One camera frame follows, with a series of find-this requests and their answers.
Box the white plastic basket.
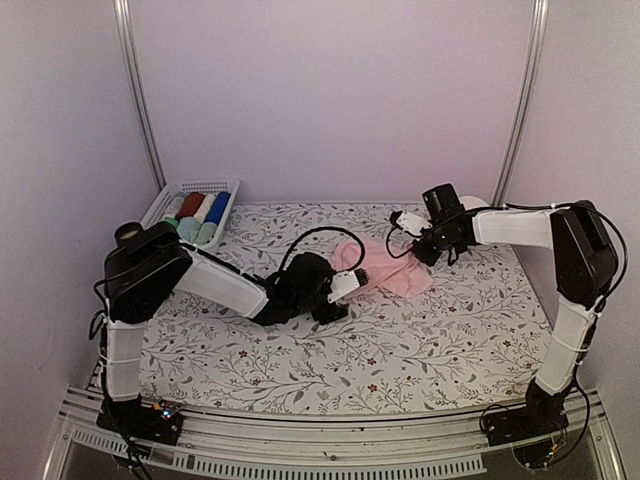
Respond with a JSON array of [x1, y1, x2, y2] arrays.
[[140, 177, 241, 253]]

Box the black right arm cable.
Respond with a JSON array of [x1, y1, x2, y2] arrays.
[[383, 202, 629, 311]]

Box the right aluminium frame post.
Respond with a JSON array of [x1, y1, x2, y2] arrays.
[[492, 0, 550, 206]]

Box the white bowl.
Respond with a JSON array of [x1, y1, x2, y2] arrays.
[[460, 196, 489, 210]]

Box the white rolled towel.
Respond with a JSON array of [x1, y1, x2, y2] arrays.
[[193, 194, 217, 223]]

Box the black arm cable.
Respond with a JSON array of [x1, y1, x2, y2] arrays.
[[279, 227, 366, 281], [383, 202, 629, 311]]

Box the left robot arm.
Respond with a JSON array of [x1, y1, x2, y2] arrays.
[[97, 222, 349, 434]]

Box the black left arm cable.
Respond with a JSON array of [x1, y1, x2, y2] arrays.
[[279, 227, 366, 281]]

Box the green towel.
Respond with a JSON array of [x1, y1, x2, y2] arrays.
[[194, 222, 218, 245], [162, 216, 179, 229]]

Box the green rolled towel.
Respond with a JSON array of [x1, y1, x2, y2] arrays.
[[162, 216, 179, 229]]

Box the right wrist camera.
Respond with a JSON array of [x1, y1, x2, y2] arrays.
[[389, 211, 431, 238]]

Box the left aluminium frame post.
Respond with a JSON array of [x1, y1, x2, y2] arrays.
[[113, 0, 166, 191]]

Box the pink towel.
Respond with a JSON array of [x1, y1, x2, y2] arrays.
[[348, 237, 433, 298]]

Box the light blue rolled towel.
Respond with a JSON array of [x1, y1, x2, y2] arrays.
[[177, 216, 202, 243]]

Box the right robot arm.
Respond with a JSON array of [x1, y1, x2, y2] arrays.
[[395, 183, 628, 436]]

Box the red rolled towel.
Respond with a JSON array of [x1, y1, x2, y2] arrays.
[[176, 192, 205, 220]]

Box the grey rolled towel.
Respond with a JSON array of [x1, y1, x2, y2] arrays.
[[163, 196, 186, 218]]

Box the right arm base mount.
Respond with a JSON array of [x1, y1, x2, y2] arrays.
[[478, 392, 591, 472]]

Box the black cylinder cup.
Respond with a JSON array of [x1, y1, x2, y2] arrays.
[[114, 222, 145, 252]]

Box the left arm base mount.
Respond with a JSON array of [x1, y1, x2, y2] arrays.
[[96, 399, 184, 446]]

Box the aluminium frame post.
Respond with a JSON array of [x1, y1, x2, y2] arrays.
[[113, 0, 166, 191], [492, 0, 550, 206]]

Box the front aluminium rail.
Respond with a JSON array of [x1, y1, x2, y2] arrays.
[[43, 387, 631, 479]]

